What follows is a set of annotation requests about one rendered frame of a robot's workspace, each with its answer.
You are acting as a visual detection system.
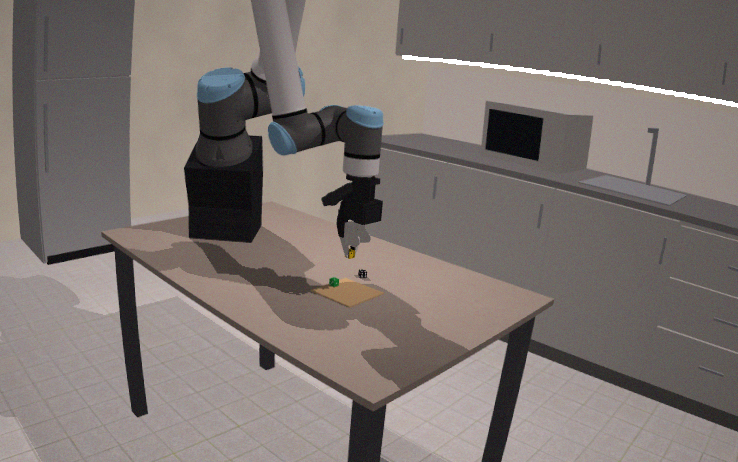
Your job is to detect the tan mat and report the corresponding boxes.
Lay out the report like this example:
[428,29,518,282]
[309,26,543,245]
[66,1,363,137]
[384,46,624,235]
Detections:
[311,278,384,308]

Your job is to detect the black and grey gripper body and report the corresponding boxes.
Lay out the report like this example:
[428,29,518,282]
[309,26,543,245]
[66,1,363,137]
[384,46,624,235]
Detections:
[340,174,383,225]

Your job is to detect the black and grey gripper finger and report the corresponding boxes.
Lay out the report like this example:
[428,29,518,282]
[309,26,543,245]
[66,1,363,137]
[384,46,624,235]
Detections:
[337,207,360,258]
[350,221,371,255]

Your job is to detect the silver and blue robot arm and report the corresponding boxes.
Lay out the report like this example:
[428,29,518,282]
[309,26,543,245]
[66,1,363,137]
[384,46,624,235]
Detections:
[195,0,384,178]

